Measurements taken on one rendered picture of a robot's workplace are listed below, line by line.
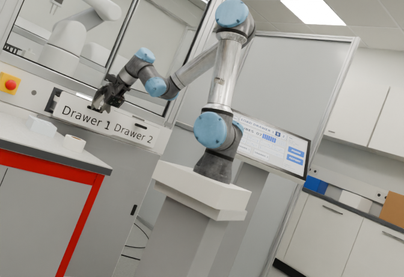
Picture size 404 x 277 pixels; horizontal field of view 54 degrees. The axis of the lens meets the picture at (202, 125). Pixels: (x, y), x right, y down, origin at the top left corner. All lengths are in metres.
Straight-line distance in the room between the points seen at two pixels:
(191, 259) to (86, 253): 0.86
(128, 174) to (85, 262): 0.49
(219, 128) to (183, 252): 0.46
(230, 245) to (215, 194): 1.05
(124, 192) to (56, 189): 0.89
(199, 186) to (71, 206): 0.42
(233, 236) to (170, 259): 0.90
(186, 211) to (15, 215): 0.56
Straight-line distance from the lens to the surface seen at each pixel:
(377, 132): 4.61
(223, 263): 2.40
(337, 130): 4.80
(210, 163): 1.49
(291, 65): 3.31
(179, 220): 1.49
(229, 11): 1.47
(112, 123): 1.87
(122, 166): 2.10
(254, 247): 3.08
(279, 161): 2.27
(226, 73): 1.42
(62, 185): 1.31
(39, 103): 1.84
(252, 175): 2.32
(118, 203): 2.16
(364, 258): 4.06
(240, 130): 1.51
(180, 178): 1.41
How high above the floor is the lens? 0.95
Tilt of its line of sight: 2 degrees up
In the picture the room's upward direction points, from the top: 22 degrees clockwise
